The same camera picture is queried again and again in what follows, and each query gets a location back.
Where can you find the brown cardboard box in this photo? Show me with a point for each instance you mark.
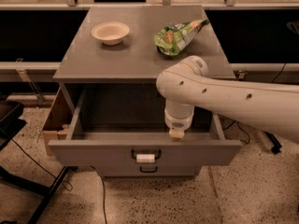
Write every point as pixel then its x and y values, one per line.
pixel 56 126

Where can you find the green chip bag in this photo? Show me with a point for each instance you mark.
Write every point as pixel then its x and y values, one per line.
pixel 172 40

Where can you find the grey top drawer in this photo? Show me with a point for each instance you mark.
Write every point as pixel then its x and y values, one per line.
pixel 125 127

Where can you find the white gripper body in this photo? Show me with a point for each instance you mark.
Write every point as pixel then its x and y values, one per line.
pixel 177 122

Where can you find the grey drawer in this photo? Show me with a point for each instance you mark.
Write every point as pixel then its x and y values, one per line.
pixel 125 127
pixel 143 171

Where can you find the white paper bowl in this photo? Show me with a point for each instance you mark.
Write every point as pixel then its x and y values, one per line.
pixel 110 33

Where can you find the black stand leg right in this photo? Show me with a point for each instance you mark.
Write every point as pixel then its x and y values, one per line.
pixel 276 144

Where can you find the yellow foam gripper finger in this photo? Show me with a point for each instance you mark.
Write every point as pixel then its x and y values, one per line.
pixel 176 134

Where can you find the grey drawer cabinet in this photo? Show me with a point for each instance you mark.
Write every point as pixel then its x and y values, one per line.
pixel 135 62

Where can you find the black stand frame left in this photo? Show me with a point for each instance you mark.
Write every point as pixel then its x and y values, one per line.
pixel 25 157

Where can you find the grey bottom drawer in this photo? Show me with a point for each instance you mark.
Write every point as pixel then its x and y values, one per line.
pixel 143 171

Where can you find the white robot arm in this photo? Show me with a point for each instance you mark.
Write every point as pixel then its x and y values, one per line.
pixel 269 107

